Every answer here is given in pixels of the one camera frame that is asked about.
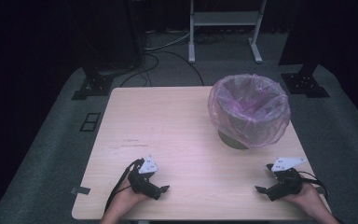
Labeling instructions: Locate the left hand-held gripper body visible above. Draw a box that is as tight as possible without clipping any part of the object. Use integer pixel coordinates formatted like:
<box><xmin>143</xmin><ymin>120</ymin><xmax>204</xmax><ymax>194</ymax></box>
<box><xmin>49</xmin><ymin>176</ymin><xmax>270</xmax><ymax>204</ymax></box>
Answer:
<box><xmin>128</xmin><ymin>155</ymin><xmax>163</xmax><ymax>201</ymax></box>

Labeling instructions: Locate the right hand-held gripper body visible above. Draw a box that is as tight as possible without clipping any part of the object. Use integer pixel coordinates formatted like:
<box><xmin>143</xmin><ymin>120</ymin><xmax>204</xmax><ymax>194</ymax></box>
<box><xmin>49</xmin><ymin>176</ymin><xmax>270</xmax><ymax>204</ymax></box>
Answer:
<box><xmin>266</xmin><ymin>157</ymin><xmax>308</xmax><ymax>202</ymax></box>

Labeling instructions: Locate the person's left hand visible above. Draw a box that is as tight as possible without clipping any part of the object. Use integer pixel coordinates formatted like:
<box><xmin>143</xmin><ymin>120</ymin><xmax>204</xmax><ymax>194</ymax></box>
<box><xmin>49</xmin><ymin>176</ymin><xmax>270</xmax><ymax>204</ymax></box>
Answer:
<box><xmin>115</xmin><ymin>178</ymin><xmax>152</xmax><ymax>208</ymax></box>

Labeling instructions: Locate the person's right hand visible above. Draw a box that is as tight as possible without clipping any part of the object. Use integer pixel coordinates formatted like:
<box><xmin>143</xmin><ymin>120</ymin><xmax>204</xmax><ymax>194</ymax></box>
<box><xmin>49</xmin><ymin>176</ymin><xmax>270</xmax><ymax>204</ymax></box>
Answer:
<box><xmin>286</xmin><ymin>183</ymin><xmax>320</xmax><ymax>210</ymax></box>

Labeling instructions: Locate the grey trash bin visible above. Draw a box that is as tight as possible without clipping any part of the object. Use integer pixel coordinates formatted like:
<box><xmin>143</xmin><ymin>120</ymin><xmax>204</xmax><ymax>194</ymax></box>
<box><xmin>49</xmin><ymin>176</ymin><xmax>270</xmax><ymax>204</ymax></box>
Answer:
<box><xmin>217</xmin><ymin>130</ymin><xmax>250</xmax><ymax>151</ymax></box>

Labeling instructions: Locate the grey tape strip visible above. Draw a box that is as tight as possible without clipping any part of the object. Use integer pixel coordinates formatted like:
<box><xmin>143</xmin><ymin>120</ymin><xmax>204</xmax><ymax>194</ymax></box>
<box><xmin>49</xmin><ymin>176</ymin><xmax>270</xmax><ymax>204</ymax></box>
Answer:
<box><xmin>69</xmin><ymin>186</ymin><xmax>92</xmax><ymax>197</ymax></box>

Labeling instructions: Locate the black floor outlet plate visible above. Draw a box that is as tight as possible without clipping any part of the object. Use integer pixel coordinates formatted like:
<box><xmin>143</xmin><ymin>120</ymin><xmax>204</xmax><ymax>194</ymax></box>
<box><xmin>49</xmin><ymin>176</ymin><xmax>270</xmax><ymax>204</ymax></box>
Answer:
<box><xmin>79</xmin><ymin>112</ymin><xmax>102</xmax><ymax>133</ymax></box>

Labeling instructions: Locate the bin with pink bag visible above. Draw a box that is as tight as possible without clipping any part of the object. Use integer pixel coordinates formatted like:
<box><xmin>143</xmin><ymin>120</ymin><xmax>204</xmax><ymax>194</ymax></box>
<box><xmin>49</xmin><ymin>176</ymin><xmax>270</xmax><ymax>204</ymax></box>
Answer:
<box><xmin>207</xmin><ymin>73</ymin><xmax>292</xmax><ymax>149</ymax></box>

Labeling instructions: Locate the black stand base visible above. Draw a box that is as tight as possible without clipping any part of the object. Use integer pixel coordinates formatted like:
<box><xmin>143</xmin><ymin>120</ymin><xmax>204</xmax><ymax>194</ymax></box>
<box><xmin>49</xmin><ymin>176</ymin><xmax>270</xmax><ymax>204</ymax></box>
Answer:
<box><xmin>71</xmin><ymin>65</ymin><xmax>115</xmax><ymax>102</ymax></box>
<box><xmin>280</xmin><ymin>63</ymin><xmax>331</xmax><ymax>99</ymax></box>

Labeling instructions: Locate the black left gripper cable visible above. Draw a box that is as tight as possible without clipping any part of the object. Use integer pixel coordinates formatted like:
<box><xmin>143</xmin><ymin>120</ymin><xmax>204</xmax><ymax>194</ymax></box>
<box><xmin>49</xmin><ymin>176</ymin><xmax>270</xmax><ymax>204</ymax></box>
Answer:
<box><xmin>103</xmin><ymin>158</ymin><xmax>145</xmax><ymax>213</ymax></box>

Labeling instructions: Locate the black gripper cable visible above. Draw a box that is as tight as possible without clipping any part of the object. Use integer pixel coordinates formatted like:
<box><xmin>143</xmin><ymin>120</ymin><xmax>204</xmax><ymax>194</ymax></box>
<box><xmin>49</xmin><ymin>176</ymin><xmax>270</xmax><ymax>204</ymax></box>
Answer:
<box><xmin>297</xmin><ymin>170</ymin><xmax>330</xmax><ymax>198</ymax></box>
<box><xmin>103</xmin><ymin>158</ymin><xmax>145</xmax><ymax>213</ymax></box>

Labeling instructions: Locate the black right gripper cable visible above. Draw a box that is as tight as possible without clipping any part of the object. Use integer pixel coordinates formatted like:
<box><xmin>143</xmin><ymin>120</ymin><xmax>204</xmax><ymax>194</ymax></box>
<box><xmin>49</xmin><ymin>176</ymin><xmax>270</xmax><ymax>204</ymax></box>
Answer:
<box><xmin>297</xmin><ymin>170</ymin><xmax>330</xmax><ymax>198</ymax></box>

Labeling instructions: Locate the black floor cable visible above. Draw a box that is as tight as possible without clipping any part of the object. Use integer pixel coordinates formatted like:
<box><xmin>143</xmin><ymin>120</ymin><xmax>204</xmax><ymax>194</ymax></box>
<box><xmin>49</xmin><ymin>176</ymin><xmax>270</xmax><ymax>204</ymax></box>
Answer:
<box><xmin>118</xmin><ymin>50</ymin><xmax>205</xmax><ymax>89</ymax></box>

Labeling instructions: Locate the grey floor cable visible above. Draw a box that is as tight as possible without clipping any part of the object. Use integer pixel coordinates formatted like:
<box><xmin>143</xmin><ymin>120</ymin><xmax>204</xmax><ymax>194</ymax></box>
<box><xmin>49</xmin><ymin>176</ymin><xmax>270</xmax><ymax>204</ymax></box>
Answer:
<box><xmin>144</xmin><ymin>29</ymin><xmax>194</xmax><ymax>52</ymax></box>

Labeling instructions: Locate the white metal stand frame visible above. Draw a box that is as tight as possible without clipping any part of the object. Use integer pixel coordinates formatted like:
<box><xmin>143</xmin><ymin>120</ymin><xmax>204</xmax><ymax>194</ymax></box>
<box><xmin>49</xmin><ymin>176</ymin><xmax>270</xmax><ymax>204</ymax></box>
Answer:
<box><xmin>187</xmin><ymin>0</ymin><xmax>269</xmax><ymax>65</ymax></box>

